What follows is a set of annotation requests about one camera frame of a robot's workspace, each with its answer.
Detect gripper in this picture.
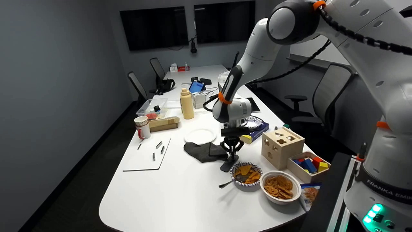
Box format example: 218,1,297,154
222,135,245,162

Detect blue and yellow box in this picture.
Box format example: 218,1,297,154
239,121,270,145

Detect heap of tortilla chips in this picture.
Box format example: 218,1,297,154
234,165,261,184

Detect dark grey cloth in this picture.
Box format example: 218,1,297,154
183,142,229,163

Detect patterned paper plate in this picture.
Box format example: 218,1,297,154
246,116,265,130

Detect white plate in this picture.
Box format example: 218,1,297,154
184,128,217,145

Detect patterned bowl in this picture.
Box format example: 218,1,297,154
230,161,263,189

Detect wooden shape sorter box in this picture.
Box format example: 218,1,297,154
261,126,305,170

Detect white tissue box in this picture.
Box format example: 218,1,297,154
192,92,207,109

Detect heap of pretzels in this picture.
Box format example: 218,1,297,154
264,175,294,200

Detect tan bottle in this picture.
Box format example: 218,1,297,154
180,88,195,120

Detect white bowl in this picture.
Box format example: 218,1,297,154
260,170,302,205

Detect wooden tray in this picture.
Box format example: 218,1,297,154
287,151,331,184

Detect tablet with blue screen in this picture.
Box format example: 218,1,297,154
188,80,206,94

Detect tan cardboard box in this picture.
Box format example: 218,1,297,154
148,116,180,133

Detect black device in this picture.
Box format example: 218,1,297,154
191,76,212,86

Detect heap of coloured blocks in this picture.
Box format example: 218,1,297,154
292,156,329,174

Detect white board sheet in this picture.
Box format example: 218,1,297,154
123,137,171,172

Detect snack packet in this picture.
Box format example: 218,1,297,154
299,182,323,212

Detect white and red mug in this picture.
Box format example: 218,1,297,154
134,116,151,140

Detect black bag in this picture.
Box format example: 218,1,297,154
156,78,176,94

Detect clear plastic bin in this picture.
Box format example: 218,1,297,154
136,98,168,121

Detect black and red marker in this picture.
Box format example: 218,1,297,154
355,142,368,162

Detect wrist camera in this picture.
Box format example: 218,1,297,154
220,127,250,137

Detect wall monitor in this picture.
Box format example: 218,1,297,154
193,0,257,45
119,6,189,52

